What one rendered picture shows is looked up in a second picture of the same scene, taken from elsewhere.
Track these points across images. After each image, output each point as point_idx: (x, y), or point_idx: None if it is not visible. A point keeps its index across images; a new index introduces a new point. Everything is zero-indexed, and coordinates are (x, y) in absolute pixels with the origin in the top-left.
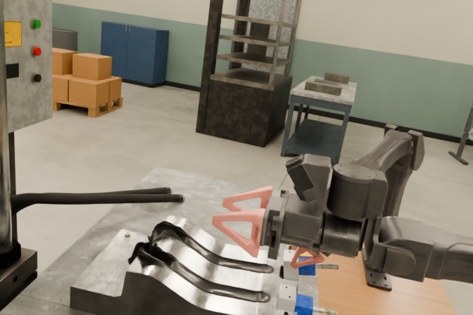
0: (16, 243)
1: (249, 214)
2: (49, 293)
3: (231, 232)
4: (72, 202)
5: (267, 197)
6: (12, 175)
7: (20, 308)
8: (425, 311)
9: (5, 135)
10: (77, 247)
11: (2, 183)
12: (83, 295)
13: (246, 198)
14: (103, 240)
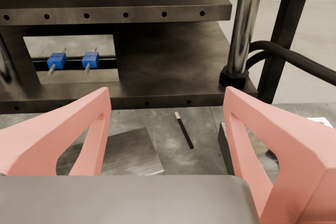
0: (244, 76)
1: (3, 129)
2: (222, 120)
3: (79, 154)
4: (302, 67)
5: (297, 184)
6: (291, 31)
7: (198, 113)
8: None
9: None
10: (281, 108)
11: (244, 20)
12: (222, 136)
13: (250, 125)
14: (309, 117)
